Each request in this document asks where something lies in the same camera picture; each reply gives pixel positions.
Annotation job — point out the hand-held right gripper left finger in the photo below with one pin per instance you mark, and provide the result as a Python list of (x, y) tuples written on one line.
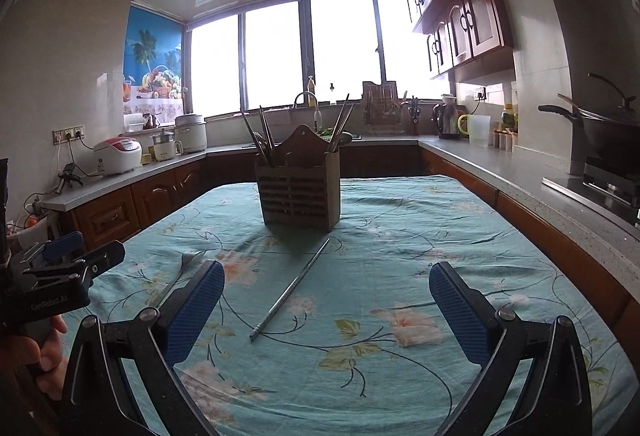
[(195, 311)]

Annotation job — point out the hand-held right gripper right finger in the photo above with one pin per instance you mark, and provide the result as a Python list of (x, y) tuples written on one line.
[(460, 316)]

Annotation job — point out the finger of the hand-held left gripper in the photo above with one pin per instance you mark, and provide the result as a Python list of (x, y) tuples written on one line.
[(95, 261), (62, 246)]

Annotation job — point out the metal fork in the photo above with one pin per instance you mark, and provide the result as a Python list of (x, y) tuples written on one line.
[(256, 139), (180, 268)]

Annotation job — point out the metal chopstick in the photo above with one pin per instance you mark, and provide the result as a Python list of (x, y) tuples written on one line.
[(290, 288)]

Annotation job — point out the wooden utensil holder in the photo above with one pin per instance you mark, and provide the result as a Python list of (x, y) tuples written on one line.
[(300, 196)]

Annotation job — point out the person's left hand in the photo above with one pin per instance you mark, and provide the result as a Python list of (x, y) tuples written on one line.
[(52, 366)]

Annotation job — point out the small black tripod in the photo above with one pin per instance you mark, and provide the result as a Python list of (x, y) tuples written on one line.
[(67, 178)]

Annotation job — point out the wooden base cabinets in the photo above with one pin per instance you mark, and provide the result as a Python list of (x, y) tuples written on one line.
[(150, 196)]

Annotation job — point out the red and white rice cooker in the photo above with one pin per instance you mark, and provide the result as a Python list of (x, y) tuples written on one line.
[(117, 155)]

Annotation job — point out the white blender jug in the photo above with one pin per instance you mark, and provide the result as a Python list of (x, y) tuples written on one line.
[(165, 148)]

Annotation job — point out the teal floral tablecloth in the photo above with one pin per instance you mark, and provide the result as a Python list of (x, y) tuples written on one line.
[(350, 226)]

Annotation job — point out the grey kitchen countertop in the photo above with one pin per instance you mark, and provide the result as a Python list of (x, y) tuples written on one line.
[(500, 176)]

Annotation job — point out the small metal pot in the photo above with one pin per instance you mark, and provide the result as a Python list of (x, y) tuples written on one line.
[(151, 120)]

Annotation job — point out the large white electric cooker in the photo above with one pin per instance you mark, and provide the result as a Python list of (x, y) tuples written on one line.
[(191, 135)]

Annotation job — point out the row of spice jars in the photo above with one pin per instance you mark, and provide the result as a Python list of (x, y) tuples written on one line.
[(503, 140)]

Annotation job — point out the long wooden chopstick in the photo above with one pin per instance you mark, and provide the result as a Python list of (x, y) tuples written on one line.
[(268, 135)]

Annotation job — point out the steel electric kettle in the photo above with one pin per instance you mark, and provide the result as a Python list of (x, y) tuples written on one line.
[(446, 123)]

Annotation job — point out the steel gas stove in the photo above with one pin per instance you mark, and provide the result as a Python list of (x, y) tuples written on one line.
[(610, 186)]

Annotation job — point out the metal dish rack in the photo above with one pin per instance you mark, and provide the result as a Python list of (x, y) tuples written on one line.
[(382, 115)]

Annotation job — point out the white bowl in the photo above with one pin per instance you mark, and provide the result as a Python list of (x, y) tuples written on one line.
[(448, 100)]

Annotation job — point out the green basket of vegetables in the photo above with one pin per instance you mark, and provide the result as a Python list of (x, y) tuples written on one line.
[(325, 132)]

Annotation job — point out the chrome kitchen faucet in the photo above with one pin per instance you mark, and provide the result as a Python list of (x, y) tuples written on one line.
[(316, 118)]

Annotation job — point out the black wok with lid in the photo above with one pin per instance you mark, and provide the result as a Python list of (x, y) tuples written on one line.
[(610, 130)]

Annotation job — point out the yellow dish soap bottle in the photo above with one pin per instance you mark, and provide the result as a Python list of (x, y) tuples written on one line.
[(312, 95)]

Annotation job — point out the small white black-capped bottle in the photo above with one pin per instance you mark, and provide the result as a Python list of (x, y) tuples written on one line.
[(331, 96)]

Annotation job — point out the large kitchen window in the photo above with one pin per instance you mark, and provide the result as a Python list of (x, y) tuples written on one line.
[(275, 55)]

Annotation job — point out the white wall outlet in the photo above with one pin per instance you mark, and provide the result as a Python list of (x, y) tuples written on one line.
[(480, 93), (69, 134)]

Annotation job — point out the tropical fruit wall poster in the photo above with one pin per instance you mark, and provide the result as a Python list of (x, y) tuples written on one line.
[(150, 45)]

